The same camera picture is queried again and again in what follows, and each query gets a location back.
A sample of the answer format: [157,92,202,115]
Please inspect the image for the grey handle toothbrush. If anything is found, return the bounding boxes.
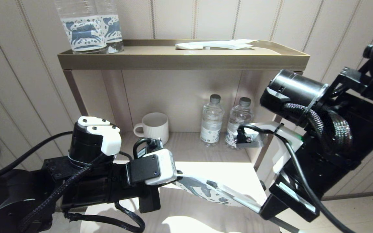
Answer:
[206,181,300,233]

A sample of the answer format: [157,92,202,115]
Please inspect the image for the white horse-print paper pouch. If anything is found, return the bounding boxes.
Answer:
[174,173,261,207]

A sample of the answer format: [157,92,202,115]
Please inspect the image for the white ribbed ceramic mug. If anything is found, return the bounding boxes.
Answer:
[134,112,169,145]

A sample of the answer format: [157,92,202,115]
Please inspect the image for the small clear water bottle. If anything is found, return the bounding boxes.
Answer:
[224,97,255,150]
[200,94,225,147]

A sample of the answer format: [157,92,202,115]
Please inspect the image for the beige brown shelf unit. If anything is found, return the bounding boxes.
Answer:
[57,39,310,172]

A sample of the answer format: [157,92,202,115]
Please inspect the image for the white plastic sachet wrapper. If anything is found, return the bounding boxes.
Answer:
[175,39,258,51]

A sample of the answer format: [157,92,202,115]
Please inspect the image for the large horse-label water bottle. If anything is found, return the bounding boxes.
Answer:
[53,0,108,54]
[94,0,125,53]

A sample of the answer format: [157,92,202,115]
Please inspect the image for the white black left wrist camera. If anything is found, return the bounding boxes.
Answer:
[126,148,178,185]

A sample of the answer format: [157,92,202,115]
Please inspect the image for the black right camera cable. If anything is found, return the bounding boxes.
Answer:
[237,123,355,233]

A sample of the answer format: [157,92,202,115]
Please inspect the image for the black camera cable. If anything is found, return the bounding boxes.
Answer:
[237,123,355,233]
[132,138,164,159]

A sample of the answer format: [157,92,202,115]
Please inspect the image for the black left camera cable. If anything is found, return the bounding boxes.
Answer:
[132,138,164,159]

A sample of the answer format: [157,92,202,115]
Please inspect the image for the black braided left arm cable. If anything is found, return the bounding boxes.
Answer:
[18,152,146,233]

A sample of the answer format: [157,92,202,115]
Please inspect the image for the silver braided right arm cable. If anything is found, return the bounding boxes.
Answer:
[284,103,354,152]

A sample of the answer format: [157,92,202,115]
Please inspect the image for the smooth black left arm cable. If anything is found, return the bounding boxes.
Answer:
[0,131,73,183]

